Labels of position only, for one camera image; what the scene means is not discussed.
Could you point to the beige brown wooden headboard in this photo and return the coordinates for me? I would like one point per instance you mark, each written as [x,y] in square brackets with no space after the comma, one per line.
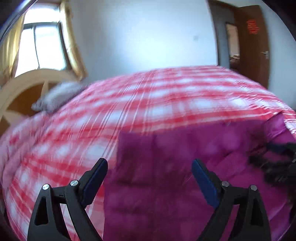
[21,92]

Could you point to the pink floral folded quilt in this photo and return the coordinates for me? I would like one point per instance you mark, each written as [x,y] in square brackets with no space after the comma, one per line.
[17,141]

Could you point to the yellow curtain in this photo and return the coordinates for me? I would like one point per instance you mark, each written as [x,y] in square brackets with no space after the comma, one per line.
[72,50]
[10,51]

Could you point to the red white plaid bedsheet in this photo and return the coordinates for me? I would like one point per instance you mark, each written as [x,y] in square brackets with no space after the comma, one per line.
[87,127]

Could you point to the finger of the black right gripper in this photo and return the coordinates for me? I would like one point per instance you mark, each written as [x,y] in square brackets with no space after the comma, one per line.
[277,162]

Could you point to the striped grey pillow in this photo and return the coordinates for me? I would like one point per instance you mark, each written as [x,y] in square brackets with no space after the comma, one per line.
[58,96]

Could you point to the window with grey frame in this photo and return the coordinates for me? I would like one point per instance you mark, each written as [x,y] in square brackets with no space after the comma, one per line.
[42,47]

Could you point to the yellow curtain left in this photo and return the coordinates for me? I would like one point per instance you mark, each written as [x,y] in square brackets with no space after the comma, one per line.
[10,51]

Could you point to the red paper door decoration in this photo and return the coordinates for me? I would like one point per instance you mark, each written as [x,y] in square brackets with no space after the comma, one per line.
[252,26]

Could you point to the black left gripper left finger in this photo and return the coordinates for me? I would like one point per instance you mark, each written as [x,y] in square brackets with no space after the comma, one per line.
[47,222]

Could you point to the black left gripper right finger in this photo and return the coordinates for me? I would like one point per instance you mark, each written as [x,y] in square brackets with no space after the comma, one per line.
[251,222]

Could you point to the silver door handle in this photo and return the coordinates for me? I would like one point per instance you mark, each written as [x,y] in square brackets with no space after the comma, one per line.
[266,54]

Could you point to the brown wooden door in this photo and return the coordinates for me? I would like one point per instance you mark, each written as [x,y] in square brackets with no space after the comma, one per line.
[253,64]

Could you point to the magenta quilted down jacket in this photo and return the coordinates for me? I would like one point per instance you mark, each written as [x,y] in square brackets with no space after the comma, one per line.
[151,193]

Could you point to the yellow curtain right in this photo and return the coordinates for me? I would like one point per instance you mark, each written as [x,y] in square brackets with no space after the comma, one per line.
[72,50]

